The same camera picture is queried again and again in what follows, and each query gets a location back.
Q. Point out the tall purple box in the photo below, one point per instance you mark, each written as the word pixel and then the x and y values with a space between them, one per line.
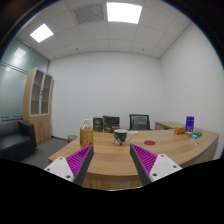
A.
pixel 189 124

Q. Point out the white printed leaflet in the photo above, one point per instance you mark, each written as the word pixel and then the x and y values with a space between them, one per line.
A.
pixel 132 132

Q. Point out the wooden glass-door shelf cabinet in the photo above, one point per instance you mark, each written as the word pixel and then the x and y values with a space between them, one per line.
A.
pixel 38 123

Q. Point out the wooden side desk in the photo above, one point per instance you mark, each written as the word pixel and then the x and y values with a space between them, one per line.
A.
pixel 165 125

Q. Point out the flat round red coaster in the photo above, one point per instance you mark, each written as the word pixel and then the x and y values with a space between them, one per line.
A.
pixel 149 142

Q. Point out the small light blue box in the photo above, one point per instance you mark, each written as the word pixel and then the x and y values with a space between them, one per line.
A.
pixel 194 136

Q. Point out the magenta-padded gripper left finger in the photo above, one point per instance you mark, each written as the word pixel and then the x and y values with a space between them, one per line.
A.
pixel 61 166

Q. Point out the large rectangular ceiling light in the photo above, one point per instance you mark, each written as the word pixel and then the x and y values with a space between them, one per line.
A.
pixel 124 12

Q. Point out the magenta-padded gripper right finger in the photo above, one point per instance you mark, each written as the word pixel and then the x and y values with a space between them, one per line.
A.
pixel 160 165

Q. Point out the yellow drink bottle white cap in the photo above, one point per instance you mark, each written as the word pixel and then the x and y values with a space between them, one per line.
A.
pixel 86 135

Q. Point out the small rectangular ceiling light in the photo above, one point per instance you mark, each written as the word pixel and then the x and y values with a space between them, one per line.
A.
pixel 41 33

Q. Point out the orange-brown box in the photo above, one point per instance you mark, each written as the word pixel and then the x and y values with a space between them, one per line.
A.
pixel 179 130

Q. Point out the black leather sofa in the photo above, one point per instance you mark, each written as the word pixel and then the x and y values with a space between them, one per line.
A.
pixel 15 140

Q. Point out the grey mesh waste bin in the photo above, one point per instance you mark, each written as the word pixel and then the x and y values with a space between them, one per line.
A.
pixel 72 138

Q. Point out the small dark cardboard box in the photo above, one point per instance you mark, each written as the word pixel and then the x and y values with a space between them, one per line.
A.
pixel 98 124

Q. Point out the black mesh office chair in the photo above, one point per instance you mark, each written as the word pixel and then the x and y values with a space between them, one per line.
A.
pixel 139 122

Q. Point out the large dark printed cardboard box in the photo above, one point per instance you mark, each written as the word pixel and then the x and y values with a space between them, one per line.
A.
pixel 111 124

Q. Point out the green and white mug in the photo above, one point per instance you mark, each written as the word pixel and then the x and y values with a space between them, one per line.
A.
pixel 120 137

